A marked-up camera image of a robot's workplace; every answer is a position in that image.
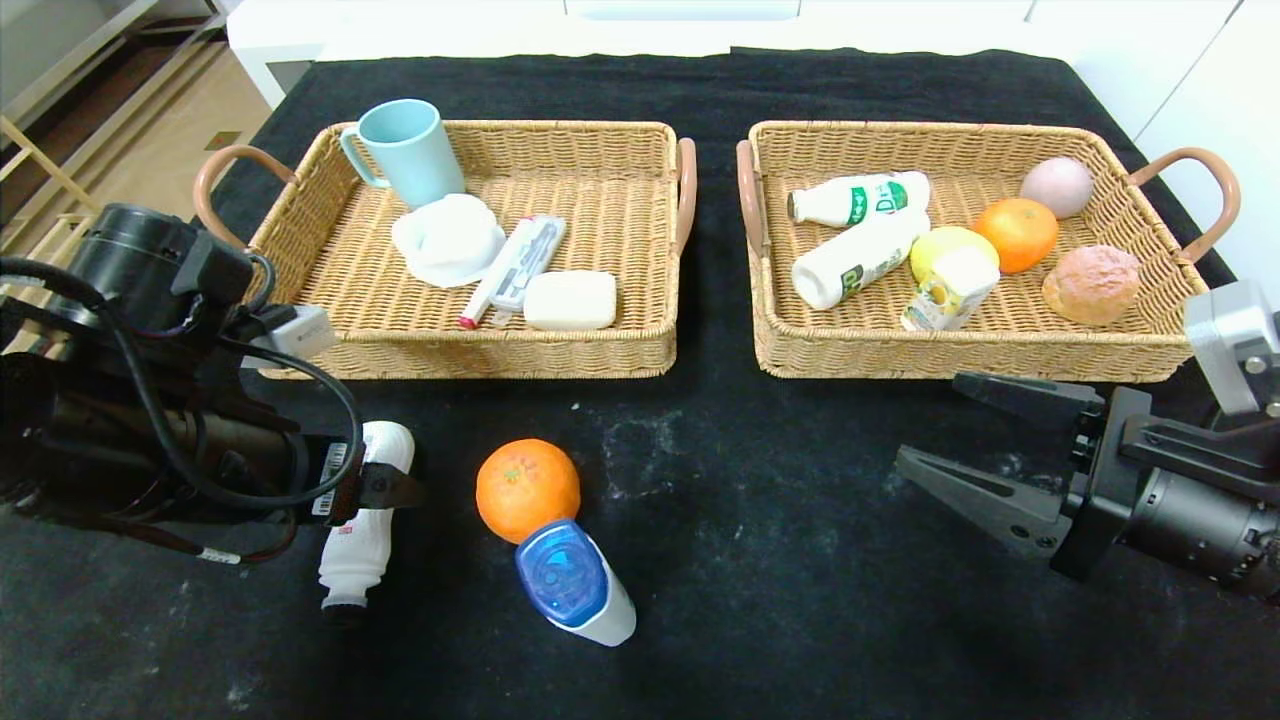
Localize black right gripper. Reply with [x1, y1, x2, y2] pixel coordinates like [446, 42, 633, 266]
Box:
[892, 371, 1280, 585]

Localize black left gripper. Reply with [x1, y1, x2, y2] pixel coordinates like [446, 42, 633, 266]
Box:
[160, 405, 426, 527]

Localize white shoe brush bottle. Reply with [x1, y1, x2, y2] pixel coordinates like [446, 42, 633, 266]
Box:
[318, 420, 416, 611]

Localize orange with stem mark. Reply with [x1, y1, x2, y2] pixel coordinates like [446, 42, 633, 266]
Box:
[475, 438, 582, 546]

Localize yellow lemon drink carton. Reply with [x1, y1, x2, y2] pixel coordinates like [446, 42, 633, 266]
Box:
[900, 247, 1001, 333]

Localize white tube with blue cap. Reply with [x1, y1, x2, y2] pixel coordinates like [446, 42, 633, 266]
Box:
[515, 517, 638, 648]

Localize yellow lemon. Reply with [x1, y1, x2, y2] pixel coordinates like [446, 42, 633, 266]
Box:
[910, 226, 999, 284]

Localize white milk bottle green label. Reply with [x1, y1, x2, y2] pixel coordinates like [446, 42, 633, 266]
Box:
[792, 208, 931, 311]

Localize wicker basket with food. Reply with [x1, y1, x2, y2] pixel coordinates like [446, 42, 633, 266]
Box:
[736, 120, 1241, 384]

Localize wicker basket with toiletries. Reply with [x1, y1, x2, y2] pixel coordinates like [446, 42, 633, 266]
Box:
[193, 120, 698, 381]

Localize brown bread roll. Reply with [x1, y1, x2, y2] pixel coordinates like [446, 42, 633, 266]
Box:
[1040, 245, 1141, 328]

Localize orange with smooth skin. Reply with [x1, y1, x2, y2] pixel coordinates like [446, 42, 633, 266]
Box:
[972, 197, 1059, 275]

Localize white pen with pink cap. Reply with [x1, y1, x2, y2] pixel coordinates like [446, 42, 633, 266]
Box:
[457, 216, 534, 331]

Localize white round dish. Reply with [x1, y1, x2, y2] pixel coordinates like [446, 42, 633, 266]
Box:
[389, 193, 506, 290]

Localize white soap bar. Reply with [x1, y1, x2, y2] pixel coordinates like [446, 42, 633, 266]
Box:
[521, 270, 617, 332]

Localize pale pink egg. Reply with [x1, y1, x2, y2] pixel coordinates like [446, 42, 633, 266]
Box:
[1018, 157, 1094, 221]

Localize white AD drink bottle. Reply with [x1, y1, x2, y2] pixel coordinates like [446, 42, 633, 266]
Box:
[787, 170, 931, 229]

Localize light blue mug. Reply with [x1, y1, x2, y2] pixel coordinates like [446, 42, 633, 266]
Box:
[339, 99, 467, 210]

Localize white low table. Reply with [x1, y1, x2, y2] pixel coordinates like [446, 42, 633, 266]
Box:
[228, 0, 1081, 113]

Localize light wooden rolling rack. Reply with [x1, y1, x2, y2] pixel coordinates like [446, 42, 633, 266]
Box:
[0, 115, 111, 301]

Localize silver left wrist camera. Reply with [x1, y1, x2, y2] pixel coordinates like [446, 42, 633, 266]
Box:
[245, 305, 339, 371]

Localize grey metal shelf frame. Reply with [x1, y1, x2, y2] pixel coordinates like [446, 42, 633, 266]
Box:
[0, 0, 233, 131]

